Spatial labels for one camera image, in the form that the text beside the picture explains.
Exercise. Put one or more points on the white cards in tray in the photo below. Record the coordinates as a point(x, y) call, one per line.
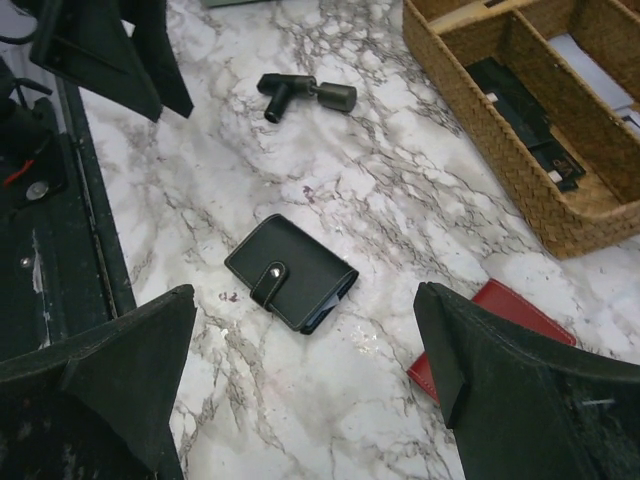
point(601, 82)

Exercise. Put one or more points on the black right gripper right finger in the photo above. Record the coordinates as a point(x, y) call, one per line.
point(522, 405)

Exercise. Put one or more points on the black mounting base rail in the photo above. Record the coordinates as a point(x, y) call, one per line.
point(62, 267)

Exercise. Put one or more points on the woven wicker organizer tray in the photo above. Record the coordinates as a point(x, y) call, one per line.
point(549, 93)

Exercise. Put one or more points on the black leather card holder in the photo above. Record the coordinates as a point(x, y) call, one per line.
point(290, 274)

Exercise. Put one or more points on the black cards in tray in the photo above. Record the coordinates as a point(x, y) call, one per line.
point(528, 119)

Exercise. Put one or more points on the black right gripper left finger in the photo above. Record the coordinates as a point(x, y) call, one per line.
point(97, 405)

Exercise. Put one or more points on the black T-shaped tool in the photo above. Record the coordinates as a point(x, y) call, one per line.
point(283, 88)

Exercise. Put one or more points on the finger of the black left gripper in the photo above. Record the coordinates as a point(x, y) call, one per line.
point(117, 49)

